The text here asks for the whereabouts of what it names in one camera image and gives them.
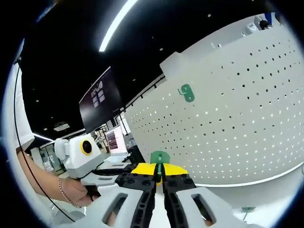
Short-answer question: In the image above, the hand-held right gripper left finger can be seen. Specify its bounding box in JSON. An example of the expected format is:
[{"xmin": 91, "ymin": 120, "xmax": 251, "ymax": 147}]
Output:
[{"xmin": 51, "ymin": 162, "xmax": 159, "ymax": 228}]

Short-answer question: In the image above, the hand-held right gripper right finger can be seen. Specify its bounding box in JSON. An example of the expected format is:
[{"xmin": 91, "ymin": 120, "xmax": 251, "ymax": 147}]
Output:
[{"xmin": 161, "ymin": 163, "xmax": 250, "ymax": 228}]

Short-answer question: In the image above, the green hook assembly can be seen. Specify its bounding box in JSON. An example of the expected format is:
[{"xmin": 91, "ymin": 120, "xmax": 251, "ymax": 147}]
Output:
[
  {"xmin": 177, "ymin": 83, "xmax": 195, "ymax": 103},
  {"xmin": 241, "ymin": 206, "xmax": 257, "ymax": 223},
  {"xmin": 150, "ymin": 151, "xmax": 171, "ymax": 185}
]

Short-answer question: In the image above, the white perforated mounting plate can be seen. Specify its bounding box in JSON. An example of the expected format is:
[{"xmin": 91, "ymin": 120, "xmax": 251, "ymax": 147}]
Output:
[{"xmin": 123, "ymin": 22, "xmax": 304, "ymax": 188}]

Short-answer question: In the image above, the person's left hand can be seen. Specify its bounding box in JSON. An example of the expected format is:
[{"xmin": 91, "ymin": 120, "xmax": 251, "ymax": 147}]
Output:
[{"xmin": 59, "ymin": 177, "xmax": 102, "ymax": 208}]

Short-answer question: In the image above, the person's white shirt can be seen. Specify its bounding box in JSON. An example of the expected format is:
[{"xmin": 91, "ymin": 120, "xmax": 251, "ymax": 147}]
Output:
[{"xmin": 3, "ymin": 39, "xmax": 79, "ymax": 225}]

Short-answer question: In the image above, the ceiling light strip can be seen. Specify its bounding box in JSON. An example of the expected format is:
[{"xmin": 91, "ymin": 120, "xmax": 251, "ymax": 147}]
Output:
[{"xmin": 98, "ymin": 0, "xmax": 139, "ymax": 52}]

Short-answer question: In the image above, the silver chain bracelet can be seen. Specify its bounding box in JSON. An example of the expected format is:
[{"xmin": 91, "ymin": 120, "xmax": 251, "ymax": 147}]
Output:
[{"xmin": 58, "ymin": 177, "xmax": 83, "ymax": 209}]

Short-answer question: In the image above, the large dark wall display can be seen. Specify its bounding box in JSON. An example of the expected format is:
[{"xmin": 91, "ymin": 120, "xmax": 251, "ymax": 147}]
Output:
[{"xmin": 79, "ymin": 66, "xmax": 124, "ymax": 134}]

